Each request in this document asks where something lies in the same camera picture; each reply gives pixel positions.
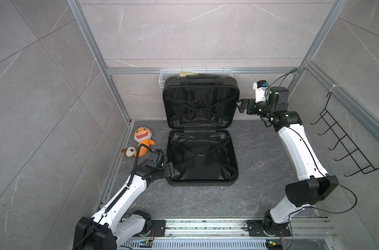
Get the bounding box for black hard-shell suitcase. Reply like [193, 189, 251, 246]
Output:
[162, 75, 240, 186]

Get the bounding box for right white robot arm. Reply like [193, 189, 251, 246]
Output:
[237, 81, 339, 236]

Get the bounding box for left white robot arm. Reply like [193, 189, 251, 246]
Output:
[72, 147, 172, 250]

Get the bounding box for small brown white plush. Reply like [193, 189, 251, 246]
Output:
[121, 146, 136, 157]

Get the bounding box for orange shark plush toy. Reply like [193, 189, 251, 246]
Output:
[134, 127, 155, 157]

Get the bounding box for yellow packet in basket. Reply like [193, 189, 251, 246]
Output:
[178, 71, 199, 78]

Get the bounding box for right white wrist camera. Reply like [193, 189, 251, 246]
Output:
[253, 80, 268, 103]

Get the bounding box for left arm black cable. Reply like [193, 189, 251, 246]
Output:
[126, 143, 154, 188]

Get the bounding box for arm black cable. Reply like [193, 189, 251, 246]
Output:
[126, 143, 154, 188]
[264, 68, 358, 215]

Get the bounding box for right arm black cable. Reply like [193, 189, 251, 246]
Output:
[264, 68, 358, 215]

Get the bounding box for white wire mesh basket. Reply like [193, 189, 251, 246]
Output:
[159, 68, 233, 91]

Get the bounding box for black wire hook rack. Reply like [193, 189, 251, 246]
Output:
[310, 92, 379, 177]

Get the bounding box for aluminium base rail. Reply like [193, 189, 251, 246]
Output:
[73, 217, 339, 250]

